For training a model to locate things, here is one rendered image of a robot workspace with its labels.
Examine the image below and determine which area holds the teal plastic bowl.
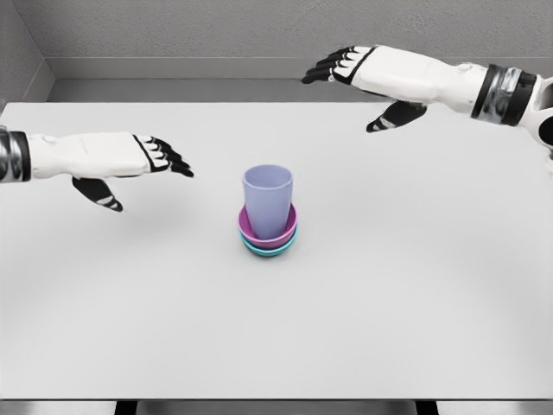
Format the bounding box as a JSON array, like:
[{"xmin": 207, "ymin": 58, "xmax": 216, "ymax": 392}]
[{"xmin": 238, "ymin": 227, "xmax": 299, "ymax": 260}]

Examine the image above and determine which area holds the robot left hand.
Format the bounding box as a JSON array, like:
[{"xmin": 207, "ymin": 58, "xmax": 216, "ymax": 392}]
[{"xmin": 62, "ymin": 131, "xmax": 195, "ymax": 214}]

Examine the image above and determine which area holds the lavender plastic cup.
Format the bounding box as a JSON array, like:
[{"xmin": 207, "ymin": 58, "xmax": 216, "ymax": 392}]
[{"xmin": 242, "ymin": 163, "xmax": 295, "ymax": 241}]

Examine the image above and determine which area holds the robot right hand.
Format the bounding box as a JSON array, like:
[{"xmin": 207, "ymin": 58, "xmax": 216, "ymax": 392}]
[{"xmin": 300, "ymin": 44, "xmax": 437, "ymax": 134}]

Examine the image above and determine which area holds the pink plastic bowl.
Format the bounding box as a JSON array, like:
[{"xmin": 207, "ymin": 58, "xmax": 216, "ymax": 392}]
[{"xmin": 237, "ymin": 202, "xmax": 300, "ymax": 252}]

